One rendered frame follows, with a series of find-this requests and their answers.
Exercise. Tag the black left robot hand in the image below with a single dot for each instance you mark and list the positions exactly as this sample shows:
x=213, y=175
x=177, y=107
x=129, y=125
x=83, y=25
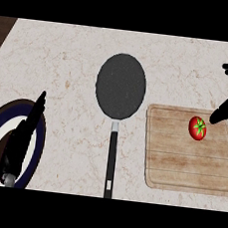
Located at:
x=19, y=142

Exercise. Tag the wooden cutting board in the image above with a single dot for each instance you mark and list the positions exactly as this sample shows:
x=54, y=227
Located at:
x=187, y=157

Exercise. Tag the dark grey frying pan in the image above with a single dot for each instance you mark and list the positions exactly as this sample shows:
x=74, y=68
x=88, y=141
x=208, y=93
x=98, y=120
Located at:
x=119, y=96

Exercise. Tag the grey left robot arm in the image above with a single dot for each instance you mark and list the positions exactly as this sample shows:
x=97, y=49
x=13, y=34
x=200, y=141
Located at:
x=9, y=180

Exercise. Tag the red tomato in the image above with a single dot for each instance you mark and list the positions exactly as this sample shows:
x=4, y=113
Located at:
x=197, y=128

